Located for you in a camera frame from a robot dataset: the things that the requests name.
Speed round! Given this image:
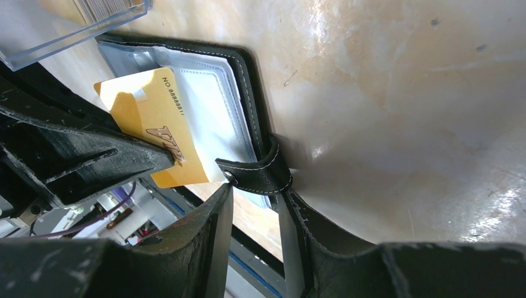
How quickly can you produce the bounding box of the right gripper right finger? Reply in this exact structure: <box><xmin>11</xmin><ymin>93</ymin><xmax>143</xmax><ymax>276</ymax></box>
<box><xmin>278</xmin><ymin>191</ymin><xmax>525</xmax><ymax>297</ymax></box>

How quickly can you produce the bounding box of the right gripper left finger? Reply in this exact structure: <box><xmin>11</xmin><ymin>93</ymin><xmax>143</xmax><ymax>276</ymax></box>
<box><xmin>1</xmin><ymin>184</ymin><xmax>233</xmax><ymax>297</ymax></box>

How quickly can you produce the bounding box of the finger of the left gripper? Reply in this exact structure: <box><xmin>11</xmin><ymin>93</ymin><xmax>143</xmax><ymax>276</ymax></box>
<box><xmin>1</xmin><ymin>106</ymin><xmax>174</xmax><ymax>207</ymax></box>
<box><xmin>1</xmin><ymin>63</ymin><xmax>120</xmax><ymax>132</ymax></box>

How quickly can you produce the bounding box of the clear plastic card box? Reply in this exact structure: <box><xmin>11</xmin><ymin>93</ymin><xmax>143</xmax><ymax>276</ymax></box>
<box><xmin>1</xmin><ymin>1</ymin><xmax>153</xmax><ymax>71</ymax></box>

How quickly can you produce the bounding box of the gold credit card stack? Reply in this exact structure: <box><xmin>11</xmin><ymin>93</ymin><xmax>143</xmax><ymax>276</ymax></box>
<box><xmin>37</xmin><ymin>0</ymin><xmax>145</xmax><ymax>26</ymax></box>

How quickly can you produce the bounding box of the black card holder wallet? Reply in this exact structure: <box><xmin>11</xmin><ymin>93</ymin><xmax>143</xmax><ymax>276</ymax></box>
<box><xmin>97</xmin><ymin>34</ymin><xmax>292</xmax><ymax>209</ymax></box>

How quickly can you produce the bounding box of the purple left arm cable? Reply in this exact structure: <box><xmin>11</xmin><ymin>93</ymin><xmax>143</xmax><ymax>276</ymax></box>
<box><xmin>30</xmin><ymin>181</ymin><xmax>137</xmax><ymax>240</ymax></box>

